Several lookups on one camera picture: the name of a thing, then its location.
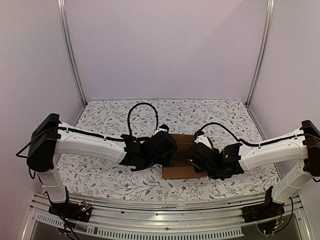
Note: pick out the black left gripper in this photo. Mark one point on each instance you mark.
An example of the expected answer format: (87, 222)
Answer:
(167, 161)

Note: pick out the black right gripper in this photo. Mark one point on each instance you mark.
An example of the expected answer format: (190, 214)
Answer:
(194, 156)

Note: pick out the brown cardboard box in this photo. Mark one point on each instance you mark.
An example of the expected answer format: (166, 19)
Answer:
(179, 167)

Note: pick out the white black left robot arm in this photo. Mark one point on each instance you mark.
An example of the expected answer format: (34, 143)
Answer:
(52, 138)

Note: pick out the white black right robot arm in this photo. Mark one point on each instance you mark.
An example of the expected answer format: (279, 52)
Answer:
(301, 145)

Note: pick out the floral patterned table mat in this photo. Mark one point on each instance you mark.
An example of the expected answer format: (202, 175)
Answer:
(223, 120)

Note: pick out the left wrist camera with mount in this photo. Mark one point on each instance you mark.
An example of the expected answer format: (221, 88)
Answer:
(164, 127)

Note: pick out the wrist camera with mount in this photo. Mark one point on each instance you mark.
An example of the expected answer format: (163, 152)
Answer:
(164, 127)
(201, 137)

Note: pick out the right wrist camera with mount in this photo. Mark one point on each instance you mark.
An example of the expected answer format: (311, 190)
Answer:
(201, 137)

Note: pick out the aluminium front rail frame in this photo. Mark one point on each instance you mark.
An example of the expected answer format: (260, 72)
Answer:
(115, 219)

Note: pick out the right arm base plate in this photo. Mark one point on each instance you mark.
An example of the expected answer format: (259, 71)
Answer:
(262, 211)

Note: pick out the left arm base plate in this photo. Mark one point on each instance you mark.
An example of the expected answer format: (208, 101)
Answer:
(67, 210)

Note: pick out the left aluminium corner post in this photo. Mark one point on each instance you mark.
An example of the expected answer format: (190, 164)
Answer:
(61, 6)

